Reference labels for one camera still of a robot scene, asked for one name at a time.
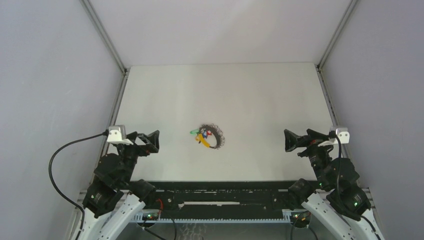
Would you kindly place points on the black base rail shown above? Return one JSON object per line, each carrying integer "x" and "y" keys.
{"x": 223, "y": 200}

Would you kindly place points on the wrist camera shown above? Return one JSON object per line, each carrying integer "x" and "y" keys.
{"x": 337, "y": 135}
{"x": 117, "y": 135}

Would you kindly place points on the keyring bunch with coloured tags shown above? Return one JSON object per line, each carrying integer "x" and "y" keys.
{"x": 214, "y": 141}

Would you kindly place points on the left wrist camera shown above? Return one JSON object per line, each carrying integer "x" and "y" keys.
{"x": 117, "y": 135}

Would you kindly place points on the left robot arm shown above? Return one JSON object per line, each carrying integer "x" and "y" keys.
{"x": 113, "y": 199}

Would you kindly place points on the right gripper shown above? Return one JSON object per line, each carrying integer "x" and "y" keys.
{"x": 293, "y": 140}

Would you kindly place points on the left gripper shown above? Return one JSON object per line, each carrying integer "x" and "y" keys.
{"x": 145, "y": 150}

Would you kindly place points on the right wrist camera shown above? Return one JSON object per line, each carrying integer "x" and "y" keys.
{"x": 337, "y": 135}

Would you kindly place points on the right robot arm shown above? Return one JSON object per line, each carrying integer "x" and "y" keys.
{"x": 346, "y": 211}

